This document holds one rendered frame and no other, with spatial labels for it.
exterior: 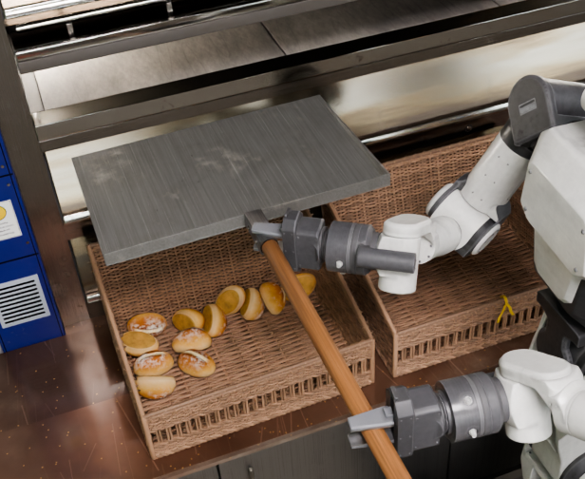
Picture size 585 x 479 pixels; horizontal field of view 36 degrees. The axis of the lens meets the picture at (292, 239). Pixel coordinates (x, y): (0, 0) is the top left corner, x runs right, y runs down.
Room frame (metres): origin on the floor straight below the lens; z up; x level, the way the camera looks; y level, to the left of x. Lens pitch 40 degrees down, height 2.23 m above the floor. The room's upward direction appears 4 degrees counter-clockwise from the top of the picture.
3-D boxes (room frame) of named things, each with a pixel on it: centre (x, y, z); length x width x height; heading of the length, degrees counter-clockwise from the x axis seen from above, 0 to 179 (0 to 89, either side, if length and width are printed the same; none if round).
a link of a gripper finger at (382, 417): (0.77, -0.09, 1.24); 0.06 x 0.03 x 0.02; 100
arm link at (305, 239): (1.17, -0.05, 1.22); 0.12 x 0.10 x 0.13; 73
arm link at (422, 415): (0.78, -0.18, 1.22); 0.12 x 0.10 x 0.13; 100
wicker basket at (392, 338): (1.70, -0.41, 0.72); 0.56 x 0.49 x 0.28; 107
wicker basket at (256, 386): (1.52, 0.16, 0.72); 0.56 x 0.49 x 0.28; 109
